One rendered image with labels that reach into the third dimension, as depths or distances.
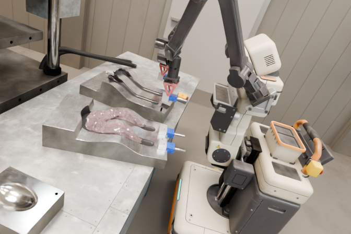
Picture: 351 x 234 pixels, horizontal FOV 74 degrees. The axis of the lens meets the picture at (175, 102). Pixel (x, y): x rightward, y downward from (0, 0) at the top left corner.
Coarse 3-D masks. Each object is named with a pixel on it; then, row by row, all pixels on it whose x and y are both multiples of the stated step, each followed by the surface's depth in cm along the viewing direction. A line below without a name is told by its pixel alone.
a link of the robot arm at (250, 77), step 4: (244, 68) 96; (248, 68) 97; (240, 72) 95; (244, 72) 95; (248, 72) 96; (252, 72) 97; (244, 76) 95; (248, 76) 97; (252, 76) 96; (256, 76) 98; (248, 80) 95; (252, 80) 96; (244, 84) 97; (248, 84) 96; (252, 84) 95
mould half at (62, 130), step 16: (80, 96) 110; (64, 112) 97; (48, 128) 88; (64, 128) 89; (80, 128) 96; (48, 144) 92; (64, 144) 92; (80, 144) 93; (96, 144) 93; (112, 144) 93; (128, 144) 95; (128, 160) 97; (144, 160) 98; (160, 160) 98
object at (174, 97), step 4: (164, 92) 122; (168, 92) 122; (164, 96) 123; (168, 96) 122; (172, 96) 122; (176, 96) 123; (164, 100) 124; (168, 100) 123; (172, 100) 123; (176, 100) 123; (184, 100) 123
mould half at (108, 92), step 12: (108, 72) 150; (132, 72) 144; (84, 84) 130; (96, 84) 133; (108, 84) 123; (132, 84) 136; (144, 84) 144; (96, 96) 129; (108, 96) 127; (120, 96) 125; (132, 96) 128; (144, 96) 132; (156, 96) 136; (132, 108) 126; (144, 108) 124; (156, 108) 124; (156, 120) 125
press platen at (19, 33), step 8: (0, 16) 131; (0, 24) 122; (8, 24) 125; (16, 24) 128; (24, 24) 131; (0, 32) 114; (8, 32) 116; (16, 32) 119; (24, 32) 122; (32, 32) 125; (40, 32) 129; (0, 40) 108; (8, 40) 112; (16, 40) 116; (24, 40) 121; (32, 40) 126; (0, 48) 109
